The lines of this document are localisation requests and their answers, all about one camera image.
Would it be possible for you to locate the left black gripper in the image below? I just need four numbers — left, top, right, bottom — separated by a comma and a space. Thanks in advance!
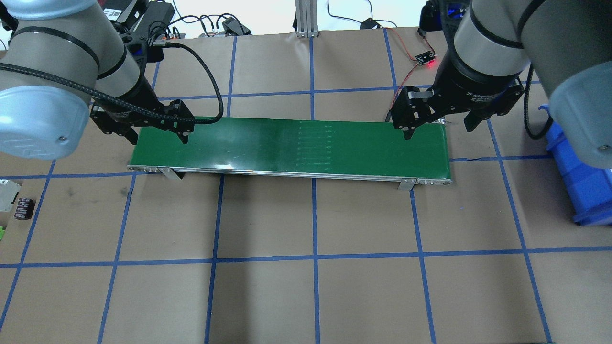
90, 100, 195, 146

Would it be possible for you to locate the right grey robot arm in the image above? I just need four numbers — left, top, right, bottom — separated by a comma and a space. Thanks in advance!
388, 0, 612, 169

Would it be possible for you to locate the aluminium frame post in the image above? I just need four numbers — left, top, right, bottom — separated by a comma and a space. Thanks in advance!
295, 0, 319, 38

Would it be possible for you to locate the small red-lit sensor board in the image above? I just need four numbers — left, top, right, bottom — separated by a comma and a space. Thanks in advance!
415, 50, 437, 65

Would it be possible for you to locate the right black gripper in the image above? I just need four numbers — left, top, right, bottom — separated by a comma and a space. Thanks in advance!
392, 79, 524, 140

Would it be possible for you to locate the black cylindrical capacitor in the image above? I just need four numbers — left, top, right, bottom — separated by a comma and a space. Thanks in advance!
13, 198, 35, 220

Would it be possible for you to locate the blue plastic bin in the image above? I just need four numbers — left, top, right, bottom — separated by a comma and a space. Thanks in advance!
545, 123, 612, 226

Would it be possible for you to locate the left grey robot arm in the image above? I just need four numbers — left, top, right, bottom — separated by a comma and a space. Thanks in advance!
0, 0, 195, 161

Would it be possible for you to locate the black braided cable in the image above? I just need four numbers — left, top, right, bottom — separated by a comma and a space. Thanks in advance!
0, 41, 224, 126

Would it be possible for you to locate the green conveyor belt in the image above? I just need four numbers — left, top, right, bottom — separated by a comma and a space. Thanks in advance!
127, 118, 453, 187

